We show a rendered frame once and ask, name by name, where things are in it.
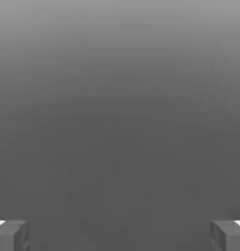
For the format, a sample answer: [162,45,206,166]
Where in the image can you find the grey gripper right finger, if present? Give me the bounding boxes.
[209,219,240,251]

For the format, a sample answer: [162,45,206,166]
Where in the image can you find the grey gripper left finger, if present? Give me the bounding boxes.
[0,219,31,251]

